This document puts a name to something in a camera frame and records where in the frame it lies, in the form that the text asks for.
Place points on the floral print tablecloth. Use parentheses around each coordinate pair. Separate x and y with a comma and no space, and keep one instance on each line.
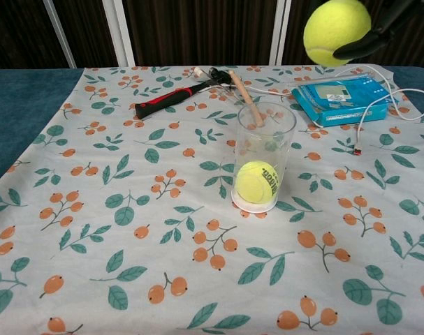
(128,209)

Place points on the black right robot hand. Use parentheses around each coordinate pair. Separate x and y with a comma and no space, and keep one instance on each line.
(379,38)

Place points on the white cylindrical plug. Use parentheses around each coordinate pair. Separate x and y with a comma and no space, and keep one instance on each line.
(198,72)

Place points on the clear plastic cup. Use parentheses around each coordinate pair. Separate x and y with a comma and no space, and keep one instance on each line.
(264,139)

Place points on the blue packaged box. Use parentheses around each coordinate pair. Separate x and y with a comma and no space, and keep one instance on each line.
(344,97)

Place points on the wooden stick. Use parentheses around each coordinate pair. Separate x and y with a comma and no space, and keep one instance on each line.
(248,99)

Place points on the white metal frame post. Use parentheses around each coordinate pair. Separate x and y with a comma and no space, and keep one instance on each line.
(122,33)
(281,31)
(61,33)

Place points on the printed yellow tennis ball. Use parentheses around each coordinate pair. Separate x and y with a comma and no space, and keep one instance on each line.
(256,181)

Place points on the plain yellow tennis ball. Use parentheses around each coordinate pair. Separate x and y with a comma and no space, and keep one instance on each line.
(332,28)

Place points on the teal table cover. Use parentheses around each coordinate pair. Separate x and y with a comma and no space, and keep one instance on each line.
(19,115)

